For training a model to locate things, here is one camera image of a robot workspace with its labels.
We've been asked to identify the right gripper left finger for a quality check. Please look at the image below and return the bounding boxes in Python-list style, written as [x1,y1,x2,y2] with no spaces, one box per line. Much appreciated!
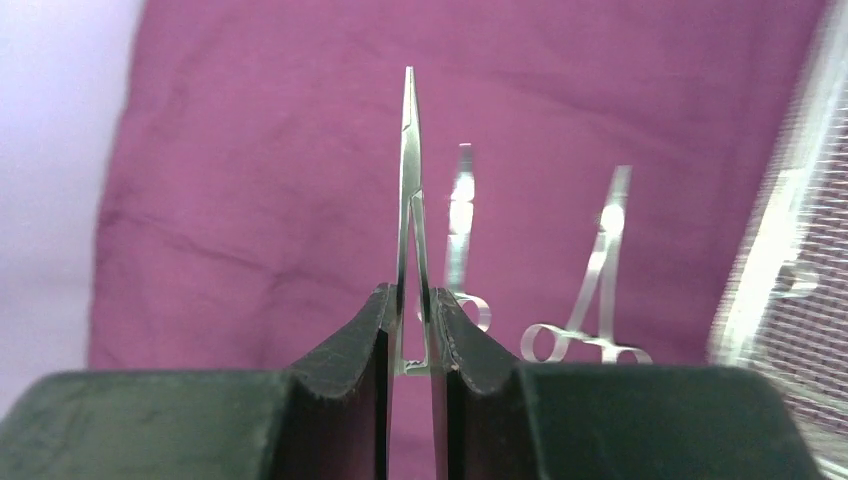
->
[1,284,395,479]

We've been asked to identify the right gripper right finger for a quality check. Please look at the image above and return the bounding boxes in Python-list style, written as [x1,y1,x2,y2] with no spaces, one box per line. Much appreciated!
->
[429,289,821,479]

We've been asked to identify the metal forceps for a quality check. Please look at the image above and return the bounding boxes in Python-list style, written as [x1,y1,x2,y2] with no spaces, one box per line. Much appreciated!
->
[520,165,653,364]
[394,66,432,376]

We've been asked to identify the metal surgical scissors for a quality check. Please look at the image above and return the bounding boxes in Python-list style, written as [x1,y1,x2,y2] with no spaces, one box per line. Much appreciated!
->
[444,143,491,332]

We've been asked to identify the purple cloth wrap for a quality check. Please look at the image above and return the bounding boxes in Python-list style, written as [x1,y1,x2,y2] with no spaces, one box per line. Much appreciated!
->
[89,1,827,369]

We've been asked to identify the wire mesh instrument tray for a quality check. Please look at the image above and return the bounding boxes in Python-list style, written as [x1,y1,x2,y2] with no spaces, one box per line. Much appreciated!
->
[708,1,847,479]

